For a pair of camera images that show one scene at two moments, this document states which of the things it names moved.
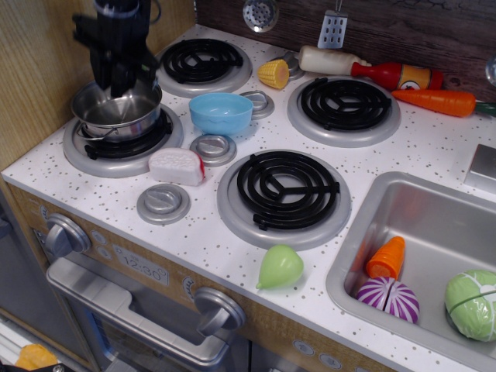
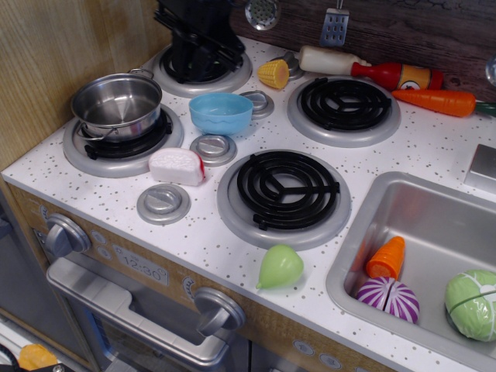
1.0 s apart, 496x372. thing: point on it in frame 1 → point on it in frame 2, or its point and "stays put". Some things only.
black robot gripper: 118,37 → 209,22
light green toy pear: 281,265 stays put
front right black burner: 284,197 stays put
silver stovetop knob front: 163,204 stays put
